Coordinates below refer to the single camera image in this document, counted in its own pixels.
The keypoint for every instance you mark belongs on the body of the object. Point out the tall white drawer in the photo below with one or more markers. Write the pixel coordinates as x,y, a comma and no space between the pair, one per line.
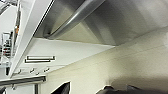
76,50

